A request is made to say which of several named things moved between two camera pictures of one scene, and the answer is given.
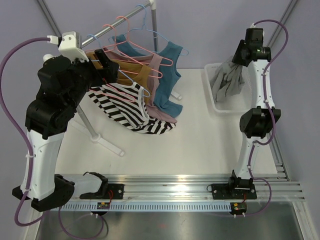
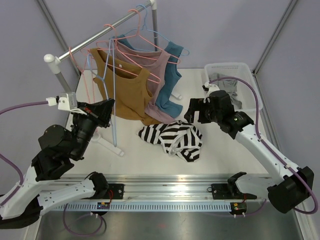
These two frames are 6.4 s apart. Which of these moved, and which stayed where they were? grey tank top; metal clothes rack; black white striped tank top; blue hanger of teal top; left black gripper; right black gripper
Moved: grey tank top; black white striped tank top; left black gripper; right black gripper
Stayed: blue hanger of teal top; metal clothes rack
